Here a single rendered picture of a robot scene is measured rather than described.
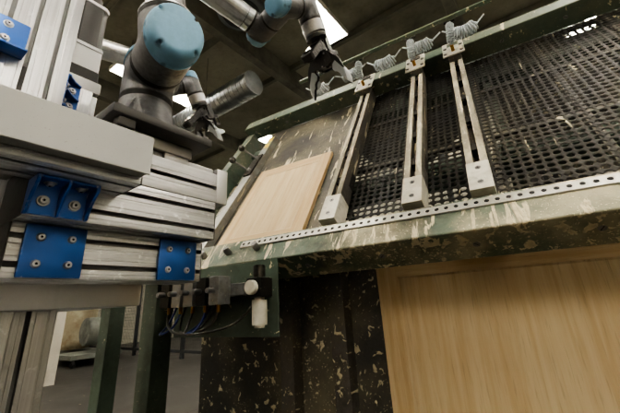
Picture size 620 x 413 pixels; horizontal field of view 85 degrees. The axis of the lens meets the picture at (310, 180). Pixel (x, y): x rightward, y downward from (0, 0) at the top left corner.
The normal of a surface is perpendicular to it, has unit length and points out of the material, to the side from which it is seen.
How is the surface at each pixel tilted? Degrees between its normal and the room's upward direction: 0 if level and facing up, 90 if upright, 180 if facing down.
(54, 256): 90
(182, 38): 98
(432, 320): 90
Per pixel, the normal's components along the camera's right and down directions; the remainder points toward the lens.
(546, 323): -0.52, -0.26
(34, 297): 0.80, -0.25
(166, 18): 0.65, -0.17
